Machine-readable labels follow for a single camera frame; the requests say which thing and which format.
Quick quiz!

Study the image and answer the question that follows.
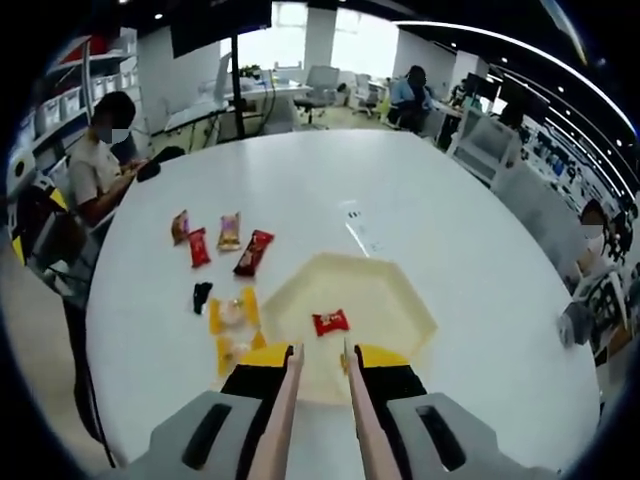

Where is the white mesh office chair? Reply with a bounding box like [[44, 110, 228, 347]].
[[447, 107, 521, 187]]

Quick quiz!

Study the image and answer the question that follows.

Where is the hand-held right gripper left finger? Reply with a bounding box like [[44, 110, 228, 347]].
[[97, 342, 296, 480]]

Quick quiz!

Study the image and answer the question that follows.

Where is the black pouch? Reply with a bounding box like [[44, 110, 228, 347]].
[[135, 158, 162, 183]]

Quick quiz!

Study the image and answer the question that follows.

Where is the yellow clear pastry food packet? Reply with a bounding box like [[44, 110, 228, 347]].
[[213, 330, 268, 380], [207, 288, 262, 341]]

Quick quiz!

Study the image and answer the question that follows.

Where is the bright red food bar packet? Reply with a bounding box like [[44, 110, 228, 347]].
[[186, 227, 212, 270]]

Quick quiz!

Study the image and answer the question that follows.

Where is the black display stand pole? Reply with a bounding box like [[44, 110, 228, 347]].
[[230, 34, 247, 142]]

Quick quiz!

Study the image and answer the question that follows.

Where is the cream hexagonal container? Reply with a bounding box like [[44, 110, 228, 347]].
[[261, 251, 440, 405]]

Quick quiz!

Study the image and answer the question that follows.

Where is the white storage shelf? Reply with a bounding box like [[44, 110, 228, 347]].
[[32, 37, 139, 146]]

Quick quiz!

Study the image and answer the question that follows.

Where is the brown food packet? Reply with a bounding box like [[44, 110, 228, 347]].
[[170, 209, 191, 247]]

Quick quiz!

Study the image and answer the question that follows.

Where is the tan purple-print food packet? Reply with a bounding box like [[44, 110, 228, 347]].
[[215, 211, 243, 253]]

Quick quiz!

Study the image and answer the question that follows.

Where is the small red food packet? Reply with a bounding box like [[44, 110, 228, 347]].
[[311, 309, 350, 339]]

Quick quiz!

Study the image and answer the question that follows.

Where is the small black food packet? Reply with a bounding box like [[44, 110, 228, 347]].
[[188, 281, 214, 316]]

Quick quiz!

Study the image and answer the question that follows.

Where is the dark red food bar packet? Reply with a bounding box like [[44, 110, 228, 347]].
[[232, 229, 276, 277]]

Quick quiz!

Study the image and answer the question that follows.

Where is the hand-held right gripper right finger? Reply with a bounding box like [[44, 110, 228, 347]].
[[354, 342, 557, 480]]

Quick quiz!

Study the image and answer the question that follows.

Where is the grey office chair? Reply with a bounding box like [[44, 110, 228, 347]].
[[298, 64, 342, 125]]

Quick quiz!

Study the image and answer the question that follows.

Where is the large black display screen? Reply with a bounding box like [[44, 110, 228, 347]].
[[169, 0, 274, 59]]

